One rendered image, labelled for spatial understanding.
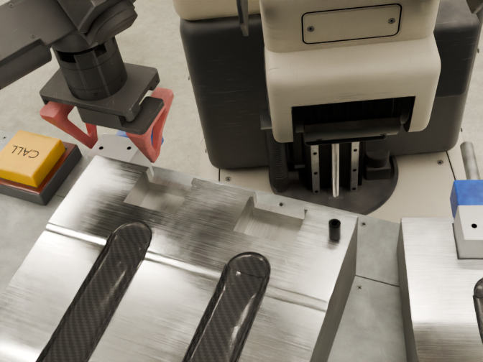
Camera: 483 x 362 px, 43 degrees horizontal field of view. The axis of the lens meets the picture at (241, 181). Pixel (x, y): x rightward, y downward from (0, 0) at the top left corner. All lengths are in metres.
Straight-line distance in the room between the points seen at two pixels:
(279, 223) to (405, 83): 0.34
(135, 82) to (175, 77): 1.51
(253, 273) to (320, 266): 0.05
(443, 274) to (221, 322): 0.19
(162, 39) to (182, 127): 0.48
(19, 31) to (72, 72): 0.08
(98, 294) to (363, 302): 0.24
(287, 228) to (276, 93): 0.30
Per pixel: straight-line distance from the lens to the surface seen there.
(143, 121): 0.59
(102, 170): 0.60
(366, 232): 0.62
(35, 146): 0.73
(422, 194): 1.34
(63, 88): 0.62
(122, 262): 0.53
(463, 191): 0.58
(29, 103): 2.21
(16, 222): 0.72
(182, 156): 1.84
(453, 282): 0.54
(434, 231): 0.56
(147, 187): 0.60
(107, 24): 0.48
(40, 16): 0.52
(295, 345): 0.47
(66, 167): 0.73
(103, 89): 0.59
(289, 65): 0.80
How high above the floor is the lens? 1.31
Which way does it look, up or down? 49 degrees down
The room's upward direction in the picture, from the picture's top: 10 degrees counter-clockwise
